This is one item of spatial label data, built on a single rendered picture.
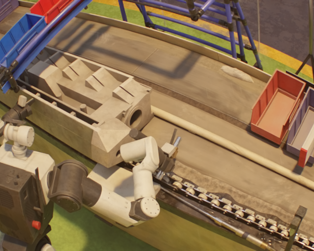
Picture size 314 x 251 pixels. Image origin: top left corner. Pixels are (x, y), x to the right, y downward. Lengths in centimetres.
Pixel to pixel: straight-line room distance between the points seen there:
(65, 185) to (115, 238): 140
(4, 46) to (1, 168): 87
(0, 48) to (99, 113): 65
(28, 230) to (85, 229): 139
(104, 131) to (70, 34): 113
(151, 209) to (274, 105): 95
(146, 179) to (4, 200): 57
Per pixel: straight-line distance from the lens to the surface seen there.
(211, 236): 205
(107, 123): 204
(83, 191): 151
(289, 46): 386
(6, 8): 358
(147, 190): 169
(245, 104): 233
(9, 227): 163
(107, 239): 285
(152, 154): 174
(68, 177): 150
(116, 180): 208
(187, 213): 197
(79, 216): 299
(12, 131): 157
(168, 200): 201
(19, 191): 143
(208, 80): 244
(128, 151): 178
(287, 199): 201
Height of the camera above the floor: 247
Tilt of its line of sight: 49 degrees down
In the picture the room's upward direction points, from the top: 14 degrees counter-clockwise
